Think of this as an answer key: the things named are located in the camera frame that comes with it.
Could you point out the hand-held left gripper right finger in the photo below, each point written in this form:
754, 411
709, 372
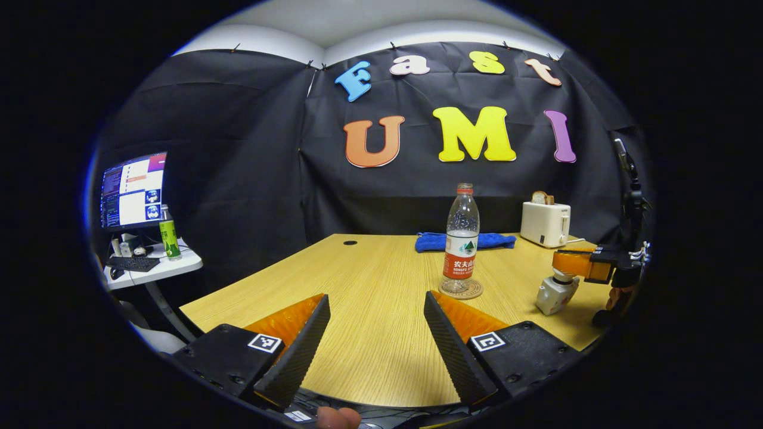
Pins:
456, 357

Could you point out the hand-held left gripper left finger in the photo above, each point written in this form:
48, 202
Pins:
301, 354

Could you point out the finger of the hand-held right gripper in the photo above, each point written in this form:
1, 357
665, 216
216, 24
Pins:
599, 273
572, 263

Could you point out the white ceramic teacup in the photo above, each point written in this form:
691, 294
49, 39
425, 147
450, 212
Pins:
554, 298

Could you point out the round wooden coaster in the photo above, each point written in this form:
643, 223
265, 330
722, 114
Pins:
475, 292

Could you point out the clear plastic water bottle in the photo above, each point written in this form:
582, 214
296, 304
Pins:
461, 238

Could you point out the green drink bottle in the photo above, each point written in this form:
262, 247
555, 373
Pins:
170, 238

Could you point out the white toaster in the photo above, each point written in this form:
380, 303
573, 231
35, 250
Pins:
543, 223

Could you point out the bread slice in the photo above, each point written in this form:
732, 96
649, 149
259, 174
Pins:
541, 198

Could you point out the blue towel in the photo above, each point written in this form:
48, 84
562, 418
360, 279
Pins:
432, 242

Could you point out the small white side table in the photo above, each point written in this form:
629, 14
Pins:
179, 265

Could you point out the black keyboard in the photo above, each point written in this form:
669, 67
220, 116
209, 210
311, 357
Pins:
132, 263

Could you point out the computer monitor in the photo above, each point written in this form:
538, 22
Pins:
134, 190

